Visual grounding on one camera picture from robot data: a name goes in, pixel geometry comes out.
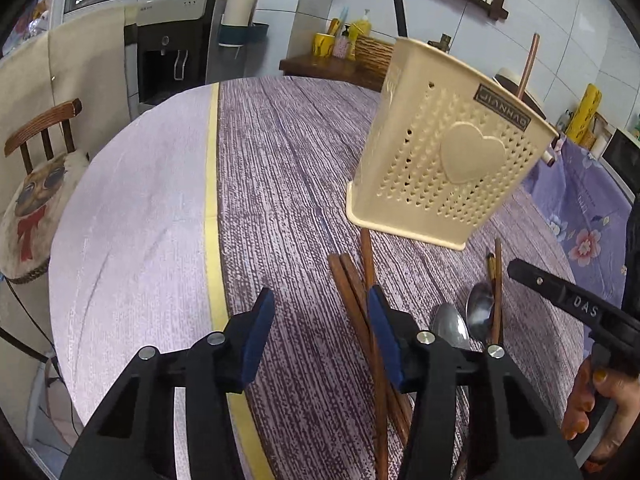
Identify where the person's right hand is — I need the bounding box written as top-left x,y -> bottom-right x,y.
562,360 -> 633,471

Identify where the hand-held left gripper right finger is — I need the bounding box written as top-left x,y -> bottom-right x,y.
366,284 -> 583,480

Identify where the cat print seat cushion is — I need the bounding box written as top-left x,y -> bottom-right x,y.
0,152 -> 92,283

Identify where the beige perforated utensil holder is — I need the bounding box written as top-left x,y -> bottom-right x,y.
346,36 -> 560,252

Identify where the metal spoon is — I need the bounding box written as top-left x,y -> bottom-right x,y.
465,281 -> 497,345
431,302 -> 472,353

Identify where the blue wall holder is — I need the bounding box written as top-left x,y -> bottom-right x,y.
218,14 -> 271,48

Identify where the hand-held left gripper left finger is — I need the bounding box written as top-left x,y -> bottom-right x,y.
60,287 -> 277,480

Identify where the yellow roll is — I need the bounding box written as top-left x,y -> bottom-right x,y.
565,83 -> 603,146

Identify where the yellow soap bottle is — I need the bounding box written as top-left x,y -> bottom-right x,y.
348,9 -> 373,43

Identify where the white microwave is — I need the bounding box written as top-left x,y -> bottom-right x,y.
600,127 -> 640,196

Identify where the purple striped tablecloth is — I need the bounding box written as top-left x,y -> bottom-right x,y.
48,76 -> 586,480

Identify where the beige rice cooker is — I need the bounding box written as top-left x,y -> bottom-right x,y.
492,66 -> 547,117

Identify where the dark wooden counter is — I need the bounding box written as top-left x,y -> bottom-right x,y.
279,54 -> 388,92

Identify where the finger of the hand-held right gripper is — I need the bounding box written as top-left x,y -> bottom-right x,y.
507,258 -> 608,322

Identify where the purple floral cloth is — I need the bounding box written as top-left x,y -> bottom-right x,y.
522,132 -> 633,306

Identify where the grey water dispenser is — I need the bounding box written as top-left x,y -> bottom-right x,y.
123,0 -> 232,116

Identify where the woven wash basin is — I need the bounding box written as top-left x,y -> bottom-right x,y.
354,34 -> 398,78

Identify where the beige cover cloth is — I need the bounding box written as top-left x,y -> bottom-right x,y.
0,5 -> 132,171

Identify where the wooden chair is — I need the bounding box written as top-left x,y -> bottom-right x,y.
4,98 -> 83,161

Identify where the brown wooden chopstick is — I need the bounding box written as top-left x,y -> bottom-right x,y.
492,236 -> 503,346
327,254 -> 408,448
516,33 -> 541,101
360,228 -> 391,480
340,252 -> 413,436

